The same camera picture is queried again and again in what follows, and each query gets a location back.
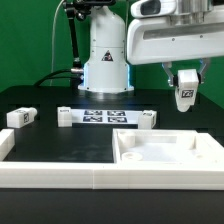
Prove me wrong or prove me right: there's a white cable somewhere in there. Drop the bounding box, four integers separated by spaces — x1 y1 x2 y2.
49 0 66 87

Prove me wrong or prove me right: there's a white U-shaped fence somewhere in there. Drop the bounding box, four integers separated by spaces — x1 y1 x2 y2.
0 129 224 190

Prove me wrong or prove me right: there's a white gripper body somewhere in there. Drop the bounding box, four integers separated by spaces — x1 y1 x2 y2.
127 0 224 65

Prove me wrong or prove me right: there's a black cable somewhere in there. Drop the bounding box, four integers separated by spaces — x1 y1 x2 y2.
33 68 82 88

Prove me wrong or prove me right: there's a white square tabletop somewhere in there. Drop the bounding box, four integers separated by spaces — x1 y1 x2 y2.
112 129 224 164

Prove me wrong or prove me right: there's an AprilTag sheet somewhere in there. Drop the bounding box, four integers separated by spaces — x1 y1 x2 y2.
72 109 141 124

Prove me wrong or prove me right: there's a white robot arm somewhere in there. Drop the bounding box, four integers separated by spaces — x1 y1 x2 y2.
79 0 224 102

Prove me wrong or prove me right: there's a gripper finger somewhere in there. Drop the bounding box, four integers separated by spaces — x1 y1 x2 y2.
197 58 211 83
162 62 177 87

